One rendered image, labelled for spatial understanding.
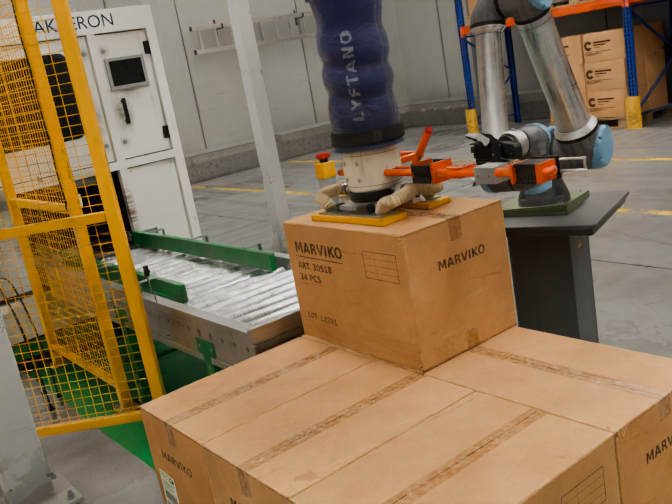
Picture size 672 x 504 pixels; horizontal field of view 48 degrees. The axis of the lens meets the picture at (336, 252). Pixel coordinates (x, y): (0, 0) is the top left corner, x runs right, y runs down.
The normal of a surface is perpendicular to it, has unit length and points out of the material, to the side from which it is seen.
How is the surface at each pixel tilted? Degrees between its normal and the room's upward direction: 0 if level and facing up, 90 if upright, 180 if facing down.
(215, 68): 90
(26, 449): 90
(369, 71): 69
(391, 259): 90
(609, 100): 88
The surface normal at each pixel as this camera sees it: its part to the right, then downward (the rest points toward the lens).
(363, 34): 0.29, -0.06
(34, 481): 0.61, 0.09
